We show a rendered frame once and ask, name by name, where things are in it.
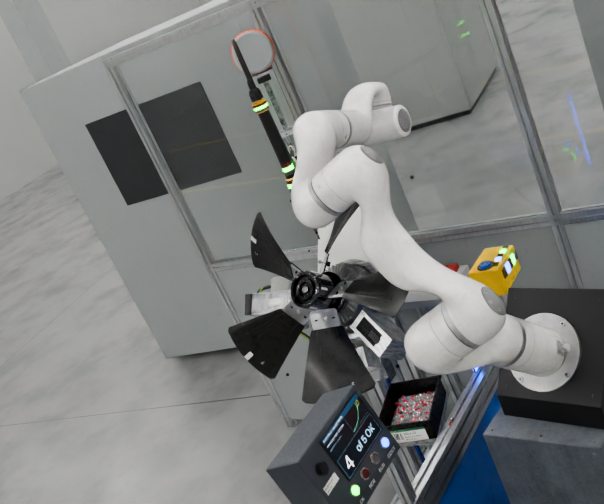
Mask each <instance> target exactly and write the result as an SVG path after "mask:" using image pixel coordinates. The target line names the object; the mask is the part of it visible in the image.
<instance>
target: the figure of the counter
mask: <svg viewBox="0 0 604 504"><path fill-rule="evenodd" d="M337 463H338V464H339V466H340V467H341V468H342V470H343V471H344V472H345V474H346V475H347V476H348V478H349V479H351V477H352V476H353V474H354V472H355V471H356V469H357V468H358V466H359V465H360V462H359V461H358V459H357V458H356V457H355V455H354V454H353V453H352V451H351V450H350V449H349V447H348V446H347V447H346V448H345V450H344V451H343V453H342V454H341V456H340V457H339V459H338V460H337Z"/></svg>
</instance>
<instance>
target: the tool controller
mask: <svg viewBox="0 0 604 504"><path fill-rule="evenodd" d="M381 437H387V438H388V440H389V447H388V448H386V449H384V448H382V446H381V444H380V439H381ZM347 446H348V447H349V449H350V450H351V451H352V453H353V454H354V455H355V457H356V458H357V459H358V461H359V462H360V465H359V466H358V468H357V469H356V471H355V472H354V474H353V476H352V477H351V479H349V478H348V476H347V475H346V474H345V472H344V471H343V470H342V468H341V467H340V466H339V464H338V463H337V460H338V459H339V457H340V456H341V454H342V453H343V451H344V450H345V448H346V447H347ZM399 449H400V445H399V444H398V442H397V441H396V440H395V438H394V437H393V436H392V434H391V433H390V432H389V430H388V429H387V427H386V426H385V425H384V423H383V422H382V421H381V419H380V418H379V417H378V415H377V414H376V412H375V411H374V410H373V408H372V407H371V406H370V404H369V403H368V402H367V400H366V399H365V398H364V396H363V395H362V393H361V392H360V391H359V389H358V388H357V387H356V385H354V384H353V385H350V386H346V387H343V388H340V389H337V390H333V391H330V392H327V393H324V394H322V396H321V397H320V398H319V400H318V401H317V402H316V404H315V405H314V406H313V408H312V409H311V410H310V412H309V413H308V414H307V416H306V417H305V418H304V420H303V421H302V422H301V424H300V425H299V426H298V428H297V429H296V430H295V432H294V433H293V434H292V435H291V437H290V438H289V439H288V441H287V442H286V443H285V445H284V446H283V447H282V449H281V450H280V451H279V453H278V454H277V455H276V457H275V458H274V459H273V461H272V462H271V463H270V465H269V466H268V467H267V469H266V471H267V473H268V474H269V475H270V477H271V478H272V479H273V480H274V482H275V483H276V484H277V486H278V487H279V488H280V489H281V491H282V492H283V493H284V495H285V496H286V497H287V498H288V500H289V501H290V502H291V504H367V502H368V501H369V499H370V497H371V496H372V494H373V492H374V491H375V489H376V487H377V486H378V484H379V482H380V481H381V479H382V477H383V476H384V474H385V472H386V470H387V469H388V467H389V465H390V464H391V462H392V460H393V459H394V457H395V455H396V454H397V452H398V450H399ZM372 452H377V453H378V454H379V457H380V461H379V463H378V464H373V463H372V461H371V458H370V455H371V453H372ZM364 467H365V468H367V469H368V470H369V472H370V477H369V479H368V480H363V479H362V477H361V475H360V471H361V469H362V468H364ZM352 484H357V485H358V486H359V489H360V494H359V495H358V496H357V497H353V496H352V495H351V493H350V486H351V485H352Z"/></svg>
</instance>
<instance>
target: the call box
mask: <svg viewBox="0 0 604 504"><path fill-rule="evenodd" d="M502 247H503V246H501V247H492V248H485V249H484V250H483V252H482V253H481V255H480V256H479V258H478V259H477V261H476V262H475V264H474V265H473V267H472V269H471V270H470V272H469V273H468V275H469V278H471V279H474V280H476V281H478V282H480V283H482V284H484V285H486V286H487V287H489V288H490V289H492V290H493V291H494V292H495V293H496V294H497V295H506V294H507V292H508V288H510V287H511V285H512V283H513V282H514V280H515V278H516V276H517V275H518V273H519V271H520V269H521V267H520V264H519V261H518V259H517V261H516V262H515V264H514V266H513V268H512V269H511V271H510V273H508V272H507V273H508V276H507V278H506V279H504V276H503V273H502V269H503V267H505V264H506V262H507V261H508V259H509V258H510V256H511V254H512V252H513V251H514V247H513V245H509V247H508V248H507V249H506V252H505V253H504V255H503V257H502V258H501V260H500V261H494V260H495V258H496V257H497V255H498V253H499V252H500V250H501V249H502ZM487 260H489V261H490V260H491V262H492V265H493V263H494V262H499V265H498V266H494V267H493V266H491V267H489V268H487V269H480V268H479V264H480V263H481V262H482V261H487ZM505 268H506V267H505Z"/></svg>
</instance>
